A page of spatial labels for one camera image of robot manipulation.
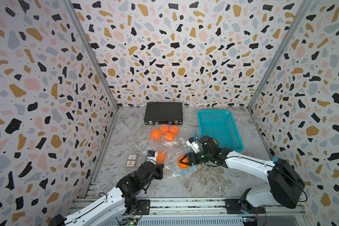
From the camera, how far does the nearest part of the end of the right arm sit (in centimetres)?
63

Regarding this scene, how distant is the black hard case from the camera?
1.08 meters

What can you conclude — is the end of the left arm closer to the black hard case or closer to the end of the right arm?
the end of the right arm

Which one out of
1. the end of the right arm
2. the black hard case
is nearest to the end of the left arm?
the end of the right arm

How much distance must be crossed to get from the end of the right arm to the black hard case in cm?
38
